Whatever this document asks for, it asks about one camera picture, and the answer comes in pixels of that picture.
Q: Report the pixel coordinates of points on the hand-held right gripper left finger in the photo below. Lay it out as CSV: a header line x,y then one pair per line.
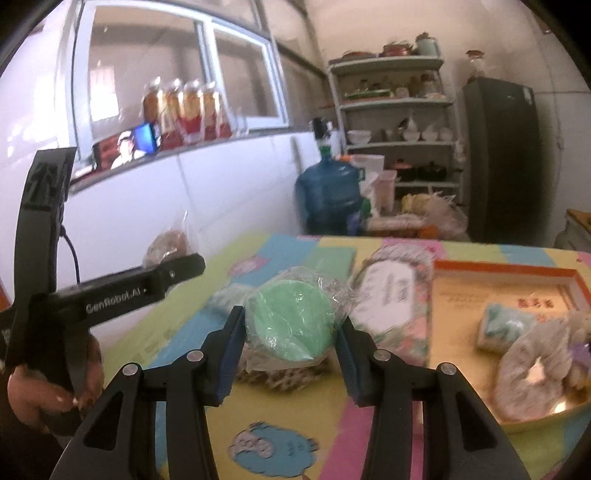
x,y
229,355

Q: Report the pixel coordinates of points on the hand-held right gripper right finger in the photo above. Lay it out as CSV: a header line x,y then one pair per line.
x,y
352,367

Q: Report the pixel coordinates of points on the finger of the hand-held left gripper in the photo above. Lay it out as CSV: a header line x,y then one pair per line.
x,y
184,268

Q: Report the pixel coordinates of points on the brown puff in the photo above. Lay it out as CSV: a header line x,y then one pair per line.
x,y
166,242

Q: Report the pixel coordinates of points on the green makeup sponge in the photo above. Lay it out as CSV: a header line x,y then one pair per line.
x,y
288,318

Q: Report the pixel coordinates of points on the shallow orange cardboard box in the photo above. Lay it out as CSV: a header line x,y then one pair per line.
x,y
466,295

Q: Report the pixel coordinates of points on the small green patterned diaper pack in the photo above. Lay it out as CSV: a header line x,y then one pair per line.
x,y
505,325

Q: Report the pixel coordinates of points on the person's left hand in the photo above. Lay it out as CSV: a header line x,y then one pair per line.
x,y
32,397

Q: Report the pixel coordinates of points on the floral tissue pack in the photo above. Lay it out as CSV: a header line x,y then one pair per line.
x,y
392,295

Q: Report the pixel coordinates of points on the colourful printed blanket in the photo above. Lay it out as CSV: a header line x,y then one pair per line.
x,y
286,429

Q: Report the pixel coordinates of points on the green cardboard box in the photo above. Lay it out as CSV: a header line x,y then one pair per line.
x,y
337,261

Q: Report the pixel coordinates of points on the flat wrapped food packet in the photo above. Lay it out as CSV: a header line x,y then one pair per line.
x,y
395,224

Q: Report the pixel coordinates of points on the clear drinking glass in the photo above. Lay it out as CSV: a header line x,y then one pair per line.
x,y
242,127

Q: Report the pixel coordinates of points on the blue water jug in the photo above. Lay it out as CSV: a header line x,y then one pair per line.
x,y
330,198

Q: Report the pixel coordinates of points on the plastic bag with cabbage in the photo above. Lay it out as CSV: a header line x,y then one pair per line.
x,y
434,214

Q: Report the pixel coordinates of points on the clear plastic container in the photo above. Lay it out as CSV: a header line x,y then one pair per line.
x,y
384,191

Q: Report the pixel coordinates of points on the black water pump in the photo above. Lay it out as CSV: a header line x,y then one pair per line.
x,y
321,136

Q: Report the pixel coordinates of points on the white sack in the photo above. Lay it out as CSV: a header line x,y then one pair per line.
x,y
369,168

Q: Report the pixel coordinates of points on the red cooking pot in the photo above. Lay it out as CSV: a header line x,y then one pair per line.
x,y
402,170

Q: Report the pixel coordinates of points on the large white bowl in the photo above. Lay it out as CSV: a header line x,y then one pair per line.
x,y
359,137

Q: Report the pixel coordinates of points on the aluminium sliding window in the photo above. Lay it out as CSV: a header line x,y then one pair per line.
x,y
152,50

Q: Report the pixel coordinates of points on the small white bowl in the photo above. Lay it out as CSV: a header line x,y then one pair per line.
x,y
445,134
430,134

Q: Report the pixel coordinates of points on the green tray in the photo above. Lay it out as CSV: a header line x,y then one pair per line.
x,y
367,94

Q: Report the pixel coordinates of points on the dark grey fridge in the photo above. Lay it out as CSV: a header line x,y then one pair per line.
x,y
501,161

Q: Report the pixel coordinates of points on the kitchen counter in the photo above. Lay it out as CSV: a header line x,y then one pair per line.
x,y
577,228

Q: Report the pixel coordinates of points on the white metal shelf rack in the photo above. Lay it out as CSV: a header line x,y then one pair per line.
x,y
392,104

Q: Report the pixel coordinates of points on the flat red pan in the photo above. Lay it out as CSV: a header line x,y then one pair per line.
x,y
359,55

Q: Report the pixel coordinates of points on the red lidded pot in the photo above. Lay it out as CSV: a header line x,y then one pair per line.
x,y
397,50

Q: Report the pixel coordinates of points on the glass jar red lid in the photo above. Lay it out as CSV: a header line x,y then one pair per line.
x,y
475,67

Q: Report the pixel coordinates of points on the green enamel canister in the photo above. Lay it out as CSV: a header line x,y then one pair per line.
x,y
428,46

